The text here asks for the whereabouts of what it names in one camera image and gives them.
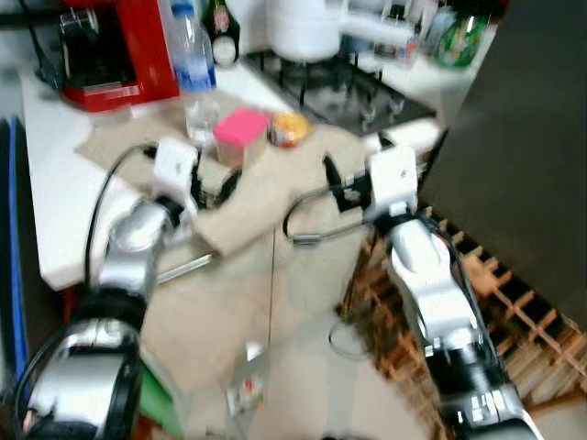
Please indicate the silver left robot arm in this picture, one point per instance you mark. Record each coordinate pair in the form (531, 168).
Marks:
(128, 247)

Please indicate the red coffee machine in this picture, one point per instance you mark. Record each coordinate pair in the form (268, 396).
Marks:
(147, 46)

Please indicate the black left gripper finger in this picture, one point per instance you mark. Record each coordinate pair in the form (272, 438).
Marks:
(229, 186)

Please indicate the beige drawer cabinet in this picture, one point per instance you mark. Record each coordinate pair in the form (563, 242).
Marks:
(211, 321)

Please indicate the bagged orange bread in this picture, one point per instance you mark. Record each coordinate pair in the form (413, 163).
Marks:
(290, 130)

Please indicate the green box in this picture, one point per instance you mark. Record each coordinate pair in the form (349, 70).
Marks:
(160, 403)

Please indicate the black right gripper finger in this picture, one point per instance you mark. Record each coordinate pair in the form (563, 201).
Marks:
(385, 142)
(332, 174)

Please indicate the clear plastic water bottle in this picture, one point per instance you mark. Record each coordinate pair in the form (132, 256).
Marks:
(194, 73)

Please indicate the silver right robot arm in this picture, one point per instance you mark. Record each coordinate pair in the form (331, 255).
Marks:
(431, 293)

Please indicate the pink topped box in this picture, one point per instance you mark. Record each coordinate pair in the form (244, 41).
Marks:
(240, 128)

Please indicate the green patterned packet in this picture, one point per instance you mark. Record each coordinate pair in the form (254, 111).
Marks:
(463, 41)

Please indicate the steel gas hob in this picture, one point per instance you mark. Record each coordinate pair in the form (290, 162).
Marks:
(339, 96)

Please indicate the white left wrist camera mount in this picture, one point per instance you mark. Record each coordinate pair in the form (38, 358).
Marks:
(174, 165)

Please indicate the dark green wine bottle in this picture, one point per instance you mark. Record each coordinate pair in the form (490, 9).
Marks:
(222, 46)

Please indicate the grey board blue edge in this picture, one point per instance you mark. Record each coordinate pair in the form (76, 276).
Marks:
(14, 229)

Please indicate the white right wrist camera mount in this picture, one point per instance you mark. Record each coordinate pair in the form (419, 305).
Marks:
(393, 179)

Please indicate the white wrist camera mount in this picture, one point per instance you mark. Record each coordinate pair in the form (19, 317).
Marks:
(174, 165)
(393, 179)

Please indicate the wooden wine rack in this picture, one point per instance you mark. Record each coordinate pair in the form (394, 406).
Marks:
(523, 321)

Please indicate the beige table mat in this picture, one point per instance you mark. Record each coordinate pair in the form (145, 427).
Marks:
(266, 202)

